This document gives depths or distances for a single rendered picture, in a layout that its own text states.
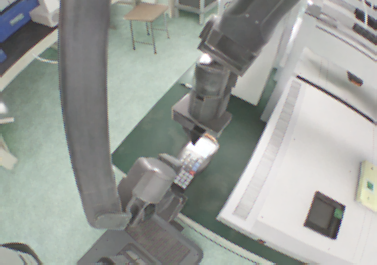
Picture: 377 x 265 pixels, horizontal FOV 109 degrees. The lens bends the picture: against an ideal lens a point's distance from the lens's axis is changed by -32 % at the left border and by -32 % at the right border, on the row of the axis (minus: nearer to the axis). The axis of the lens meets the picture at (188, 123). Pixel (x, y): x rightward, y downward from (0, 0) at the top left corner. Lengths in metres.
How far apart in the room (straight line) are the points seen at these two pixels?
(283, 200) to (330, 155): 0.25
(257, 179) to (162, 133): 0.38
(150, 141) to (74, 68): 0.57
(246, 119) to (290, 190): 0.34
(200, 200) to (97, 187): 0.44
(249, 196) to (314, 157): 0.27
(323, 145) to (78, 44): 0.73
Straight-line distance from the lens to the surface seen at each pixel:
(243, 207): 0.56
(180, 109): 0.37
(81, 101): 0.22
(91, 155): 0.25
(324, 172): 0.71
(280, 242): 0.59
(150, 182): 0.32
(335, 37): 0.55
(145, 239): 1.16
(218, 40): 0.27
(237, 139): 0.75
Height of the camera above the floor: 1.40
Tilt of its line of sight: 58 degrees down
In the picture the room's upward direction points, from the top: 2 degrees counter-clockwise
